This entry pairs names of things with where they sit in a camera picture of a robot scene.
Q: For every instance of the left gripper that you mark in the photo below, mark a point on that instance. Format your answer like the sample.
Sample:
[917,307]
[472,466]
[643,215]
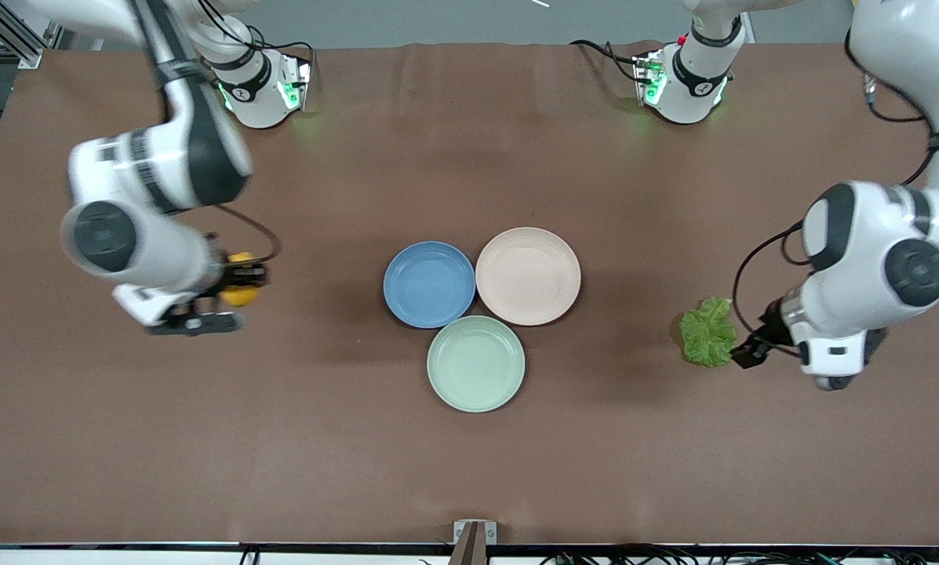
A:
[769,327]

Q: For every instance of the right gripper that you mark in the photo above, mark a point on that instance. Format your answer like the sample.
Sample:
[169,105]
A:
[239,276]

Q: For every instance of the yellow lemon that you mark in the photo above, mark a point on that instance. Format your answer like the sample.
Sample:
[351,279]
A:
[240,297]

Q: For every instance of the green lettuce leaf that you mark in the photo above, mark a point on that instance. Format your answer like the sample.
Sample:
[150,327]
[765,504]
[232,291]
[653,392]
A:
[707,333]

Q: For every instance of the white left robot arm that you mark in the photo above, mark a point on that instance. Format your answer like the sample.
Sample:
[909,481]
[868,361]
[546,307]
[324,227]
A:
[877,251]

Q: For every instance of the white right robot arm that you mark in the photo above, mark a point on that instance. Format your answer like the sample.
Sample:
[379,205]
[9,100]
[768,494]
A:
[171,157]

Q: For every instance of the blue plate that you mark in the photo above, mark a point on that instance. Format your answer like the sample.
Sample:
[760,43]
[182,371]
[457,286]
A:
[429,284]

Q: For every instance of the brown table cover sheet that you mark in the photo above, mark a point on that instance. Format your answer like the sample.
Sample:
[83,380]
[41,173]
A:
[359,455]

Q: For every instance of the beige plate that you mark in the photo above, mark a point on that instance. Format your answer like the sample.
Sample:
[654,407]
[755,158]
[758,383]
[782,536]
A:
[528,276]

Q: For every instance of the light green plate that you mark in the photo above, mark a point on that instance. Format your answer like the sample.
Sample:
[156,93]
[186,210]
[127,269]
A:
[476,364]

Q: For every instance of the aluminium frame profile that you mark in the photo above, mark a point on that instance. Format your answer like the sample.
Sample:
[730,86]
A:
[2,31]

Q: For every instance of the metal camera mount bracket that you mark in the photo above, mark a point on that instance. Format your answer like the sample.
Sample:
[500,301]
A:
[474,537]

